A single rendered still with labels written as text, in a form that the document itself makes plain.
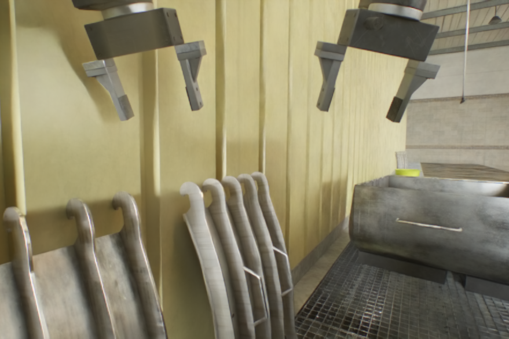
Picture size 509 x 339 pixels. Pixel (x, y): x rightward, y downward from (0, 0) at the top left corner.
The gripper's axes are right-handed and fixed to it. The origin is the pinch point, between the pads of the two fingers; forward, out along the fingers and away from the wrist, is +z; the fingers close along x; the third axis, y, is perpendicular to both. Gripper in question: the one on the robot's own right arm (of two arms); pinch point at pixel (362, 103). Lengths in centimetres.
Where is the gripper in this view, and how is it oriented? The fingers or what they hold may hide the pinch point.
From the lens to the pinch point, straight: 51.6
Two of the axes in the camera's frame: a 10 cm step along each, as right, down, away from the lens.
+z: -1.7, 8.7, 4.5
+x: 9.8, 1.1, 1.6
